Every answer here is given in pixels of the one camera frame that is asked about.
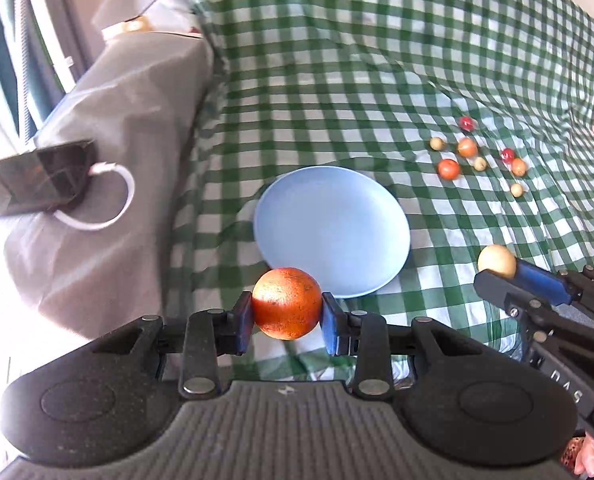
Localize green white checkered cloth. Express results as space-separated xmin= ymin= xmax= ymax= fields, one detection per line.
xmin=163 ymin=0 xmax=594 ymax=391

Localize beige small fruit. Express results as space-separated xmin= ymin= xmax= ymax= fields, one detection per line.
xmin=510 ymin=183 xmax=524 ymax=198
xmin=429 ymin=136 xmax=446 ymax=152
xmin=474 ymin=157 xmax=488 ymax=171

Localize light blue plate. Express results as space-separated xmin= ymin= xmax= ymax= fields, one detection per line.
xmin=253 ymin=166 xmax=411 ymax=298

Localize window frame and blinds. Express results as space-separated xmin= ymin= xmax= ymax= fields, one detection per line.
xmin=0 ymin=0 xmax=93 ymax=156

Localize beige round fruit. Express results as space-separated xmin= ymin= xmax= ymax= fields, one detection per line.
xmin=477 ymin=244 xmax=517 ymax=278

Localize black phone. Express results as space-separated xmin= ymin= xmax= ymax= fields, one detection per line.
xmin=0 ymin=140 xmax=98 ymax=217

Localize red cherry fruit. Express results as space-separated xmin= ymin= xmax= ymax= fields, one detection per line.
xmin=457 ymin=116 xmax=477 ymax=133
xmin=501 ymin=148 xmax=515 ymax=164

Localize white charging cable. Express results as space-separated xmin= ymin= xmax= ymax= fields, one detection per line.
xmin=52 ymin=160 xmax=137 ymax=232

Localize grey covered sofa armrest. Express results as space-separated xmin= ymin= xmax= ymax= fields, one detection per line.
xmin=4 ymin=0 xmax=212 ymax=339

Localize large orange fruit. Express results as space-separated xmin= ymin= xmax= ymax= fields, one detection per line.
xmin=251 ymin=268 xmax=323 ymax=340

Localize person's right hand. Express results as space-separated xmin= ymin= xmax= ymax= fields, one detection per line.
xmin=560 ymin=434 xmax=594 ymax=478

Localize red cherry fruit lower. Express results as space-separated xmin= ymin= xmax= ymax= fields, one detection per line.
xmin=501 ymin=148 xmax=515 ymax=164

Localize red cherry fruit upper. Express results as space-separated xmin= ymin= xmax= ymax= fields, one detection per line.
xmin=457 ymin=116 xmax=477 ymax=133

